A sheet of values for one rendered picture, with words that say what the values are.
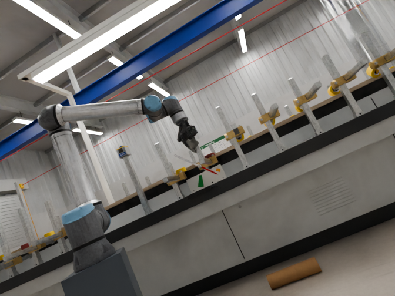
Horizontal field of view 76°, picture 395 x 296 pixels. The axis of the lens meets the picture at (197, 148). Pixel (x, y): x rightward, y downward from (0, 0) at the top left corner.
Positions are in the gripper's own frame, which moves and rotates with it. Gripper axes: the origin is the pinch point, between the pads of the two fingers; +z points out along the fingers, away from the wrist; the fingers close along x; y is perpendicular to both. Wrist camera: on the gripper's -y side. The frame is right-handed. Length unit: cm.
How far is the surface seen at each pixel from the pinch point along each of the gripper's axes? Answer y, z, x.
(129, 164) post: -51, -17, -19
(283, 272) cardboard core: 5, 86, 12
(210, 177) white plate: -13.2, 17.9, 12.3
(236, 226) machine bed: -30, 58, 26
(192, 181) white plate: -22.5, 15.1, 4.3
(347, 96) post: 61, 13, 79
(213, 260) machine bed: -50, 73, 8
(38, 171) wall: -1016, -333, 63
